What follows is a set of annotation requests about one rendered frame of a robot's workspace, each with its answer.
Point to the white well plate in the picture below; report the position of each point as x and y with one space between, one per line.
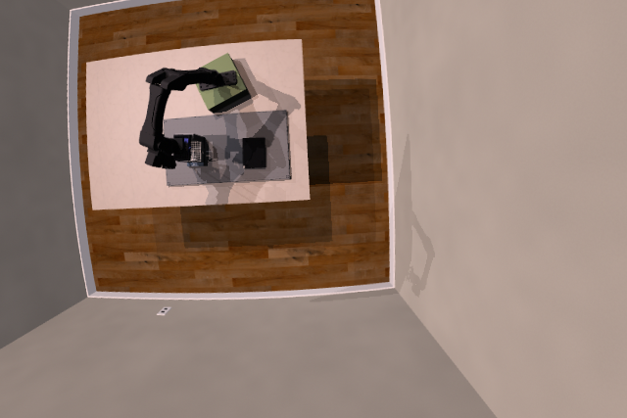
197 149

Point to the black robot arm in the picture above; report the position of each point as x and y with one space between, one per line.
151 135

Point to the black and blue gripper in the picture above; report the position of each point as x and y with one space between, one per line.
182 143

